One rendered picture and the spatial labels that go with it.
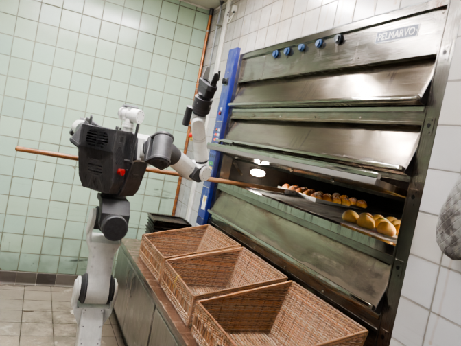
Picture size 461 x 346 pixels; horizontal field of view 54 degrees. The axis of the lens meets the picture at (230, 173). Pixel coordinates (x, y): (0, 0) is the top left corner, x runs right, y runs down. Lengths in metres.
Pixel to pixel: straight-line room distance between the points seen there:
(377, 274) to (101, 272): 1.26
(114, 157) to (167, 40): 2.24
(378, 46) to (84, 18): 2.59
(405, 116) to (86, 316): 1.68
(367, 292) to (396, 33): 1.04
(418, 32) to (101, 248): 1.67
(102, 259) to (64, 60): 2.10
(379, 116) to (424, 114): 0.25
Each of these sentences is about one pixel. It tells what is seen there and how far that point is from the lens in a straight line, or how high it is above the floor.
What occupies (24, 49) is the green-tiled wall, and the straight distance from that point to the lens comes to 3.99.
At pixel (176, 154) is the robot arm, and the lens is 2.12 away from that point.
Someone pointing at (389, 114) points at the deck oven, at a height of 1.67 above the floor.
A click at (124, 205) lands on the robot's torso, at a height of 1.06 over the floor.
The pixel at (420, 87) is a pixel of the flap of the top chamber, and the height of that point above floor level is 1.77.
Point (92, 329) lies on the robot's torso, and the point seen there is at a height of 0.44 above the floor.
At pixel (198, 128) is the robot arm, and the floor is 1.48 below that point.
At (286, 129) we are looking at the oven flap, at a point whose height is 1.58.
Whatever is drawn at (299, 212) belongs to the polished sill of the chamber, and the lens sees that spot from 2.31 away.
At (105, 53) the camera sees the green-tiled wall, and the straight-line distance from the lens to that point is 4.02.
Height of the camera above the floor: 1.41
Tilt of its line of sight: 3 degrees down
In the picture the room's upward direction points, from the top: 11 degrees clockwise
